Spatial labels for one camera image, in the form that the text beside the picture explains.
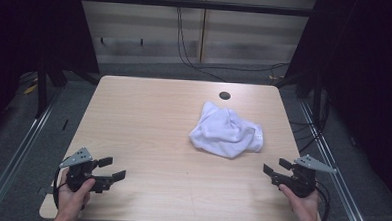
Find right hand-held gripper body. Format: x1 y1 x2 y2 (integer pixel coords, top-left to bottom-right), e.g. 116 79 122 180
269 153 338 201

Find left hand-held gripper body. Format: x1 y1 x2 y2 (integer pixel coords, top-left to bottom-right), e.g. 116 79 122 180
58 146 115 194

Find white patterned towel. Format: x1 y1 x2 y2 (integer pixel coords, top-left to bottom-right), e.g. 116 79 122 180
187 100 266 161

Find person's right hand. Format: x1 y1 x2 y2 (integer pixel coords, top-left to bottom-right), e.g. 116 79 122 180
276 183 322 221

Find person's left hand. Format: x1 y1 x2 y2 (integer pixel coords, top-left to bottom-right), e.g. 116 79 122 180
56 176 97 220

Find grey tape strip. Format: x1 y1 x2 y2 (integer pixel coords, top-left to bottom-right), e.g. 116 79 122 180
37 186 55 196

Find yellow floor object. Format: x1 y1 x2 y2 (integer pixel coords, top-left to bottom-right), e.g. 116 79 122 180
23 82 39 96

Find black curtain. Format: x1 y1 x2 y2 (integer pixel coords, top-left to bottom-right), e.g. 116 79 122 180
278 0 392 208
0 0 104 147

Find black horizontal metal bar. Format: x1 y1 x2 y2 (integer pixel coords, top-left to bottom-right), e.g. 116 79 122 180
77 0 318 19

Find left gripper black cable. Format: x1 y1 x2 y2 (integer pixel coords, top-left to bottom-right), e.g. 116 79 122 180
52 166 69 210

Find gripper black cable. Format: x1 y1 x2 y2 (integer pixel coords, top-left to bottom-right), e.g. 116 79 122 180
52 166 69 210
312 180 333 221

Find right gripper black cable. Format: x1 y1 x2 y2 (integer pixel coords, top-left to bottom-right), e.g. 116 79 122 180
312 180 333 221

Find aluminium floor rail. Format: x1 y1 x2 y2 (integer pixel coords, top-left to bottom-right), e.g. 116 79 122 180
0 84 65 221
293 99 379 221

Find black floor cables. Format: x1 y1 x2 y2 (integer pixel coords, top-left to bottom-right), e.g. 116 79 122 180
287 89 333 156

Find black metal stand post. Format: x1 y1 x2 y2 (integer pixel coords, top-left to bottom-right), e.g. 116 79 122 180
35 58 51 119
311 72 324 125

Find black wall cable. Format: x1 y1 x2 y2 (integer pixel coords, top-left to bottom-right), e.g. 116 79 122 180
173 6 293 86

